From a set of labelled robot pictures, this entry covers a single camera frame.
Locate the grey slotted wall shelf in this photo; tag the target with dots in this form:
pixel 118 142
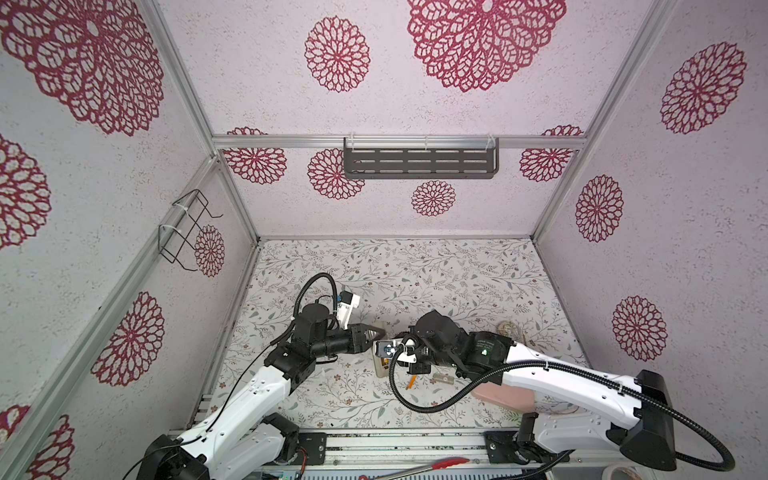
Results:
pixel 423 163

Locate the black wire wall rack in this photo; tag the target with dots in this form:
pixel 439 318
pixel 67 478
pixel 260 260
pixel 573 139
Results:
pixel 193 242

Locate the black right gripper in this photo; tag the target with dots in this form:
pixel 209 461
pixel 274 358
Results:
pixel 416 368

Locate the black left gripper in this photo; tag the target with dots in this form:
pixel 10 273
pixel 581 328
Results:
pixel 357 337

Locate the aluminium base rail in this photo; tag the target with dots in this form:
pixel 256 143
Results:
pixel 373 452

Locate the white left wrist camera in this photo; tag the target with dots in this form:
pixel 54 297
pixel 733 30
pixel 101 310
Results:
pixel 347 302

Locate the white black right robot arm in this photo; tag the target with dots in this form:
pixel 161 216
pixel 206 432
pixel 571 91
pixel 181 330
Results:
pixel 617 412

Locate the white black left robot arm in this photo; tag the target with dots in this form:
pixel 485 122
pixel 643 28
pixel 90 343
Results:
pixel 247 432

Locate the orange AA battery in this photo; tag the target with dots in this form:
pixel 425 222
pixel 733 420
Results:
pixel 411 381

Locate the red handled tongs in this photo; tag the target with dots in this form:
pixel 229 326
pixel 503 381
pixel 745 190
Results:
pixel 438 465

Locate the white universal AC remote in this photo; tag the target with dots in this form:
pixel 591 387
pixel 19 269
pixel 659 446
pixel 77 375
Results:
pixel 380 360

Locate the pink rounded case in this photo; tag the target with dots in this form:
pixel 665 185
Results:
pixel 521 400

